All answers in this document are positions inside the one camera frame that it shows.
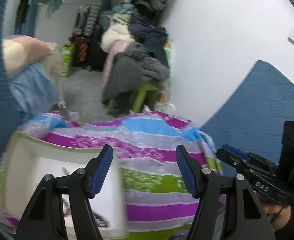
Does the light blue bedsheet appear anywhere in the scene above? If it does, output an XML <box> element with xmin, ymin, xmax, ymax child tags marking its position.
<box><xmin>9</xmin><ymin>62</ymin><xmax>59</xmax><ymax>122</ymax></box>

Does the cream fleece blanket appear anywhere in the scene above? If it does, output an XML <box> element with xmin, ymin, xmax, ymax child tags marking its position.
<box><xmin>101</xmin><ymin>24</ymin><xmax>135</xmax><ymax>53</ymax></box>

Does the pink cream pillow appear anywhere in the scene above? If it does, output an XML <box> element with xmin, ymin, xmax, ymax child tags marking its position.
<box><xmin>2</xmin><ymin>35</ymin><xmax>59</xmax><ymax>78</ymax></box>

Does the grey suitcase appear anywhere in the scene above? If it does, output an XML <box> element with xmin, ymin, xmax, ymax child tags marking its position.
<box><xmin>73</xmin><ymin>5</ymin><xmax>100</xmax><ymax>37</ymax></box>

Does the person's right hand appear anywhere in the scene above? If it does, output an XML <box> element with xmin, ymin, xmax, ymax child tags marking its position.
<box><xmin>262</xmin><ymin>203</ymin><xmax>292</xmax><ymax>232</ymax></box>

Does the colourful striped floral cloth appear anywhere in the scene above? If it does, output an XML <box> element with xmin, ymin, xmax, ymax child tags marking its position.
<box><xmin>0</xmin><ymin>109</ymin><xmax>225</xmax><ymax>240</ymax></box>

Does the dark grey blanket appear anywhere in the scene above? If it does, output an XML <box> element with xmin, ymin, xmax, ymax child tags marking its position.
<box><xmin>101</xmin><ymin>42</ymin><xmax>170</xmax><ymax>104</ymax></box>

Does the pile of clothes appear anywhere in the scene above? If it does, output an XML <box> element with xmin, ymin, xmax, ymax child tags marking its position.
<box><xmin>98</xmin><ymin>0</ymin><xmax>169</xmax><ymax>67</ymax></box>

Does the green white cardboard box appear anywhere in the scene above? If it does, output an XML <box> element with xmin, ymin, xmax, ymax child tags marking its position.
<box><xmin>0</xmin><ymin>132</ymin><xmax>127</xmax><ymax>239</ymax></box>

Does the blue quilted cushion right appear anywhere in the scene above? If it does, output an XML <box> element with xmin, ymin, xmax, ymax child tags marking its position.
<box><xmin>201</xmin><ymin>60</ymin><xmax>294</xmax><ymax>163</ymax></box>

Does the green stool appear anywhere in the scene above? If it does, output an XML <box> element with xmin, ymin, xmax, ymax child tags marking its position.
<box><xmin>106</xmin><ymin>82</ymin><xmax>161</xmax><ymax>115</ymax></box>

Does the green shopping bag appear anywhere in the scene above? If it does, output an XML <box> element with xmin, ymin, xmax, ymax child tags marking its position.
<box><xmin>62</xmin><ymin>44</ymin><xmax>75</xmax><ymax>77</ymax></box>

